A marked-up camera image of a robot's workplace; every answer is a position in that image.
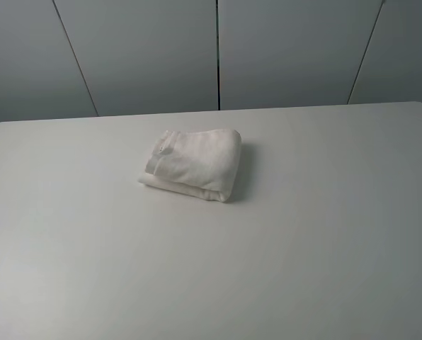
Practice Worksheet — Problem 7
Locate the white towel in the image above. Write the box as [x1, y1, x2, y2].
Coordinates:
[139, 130, 242, 203]

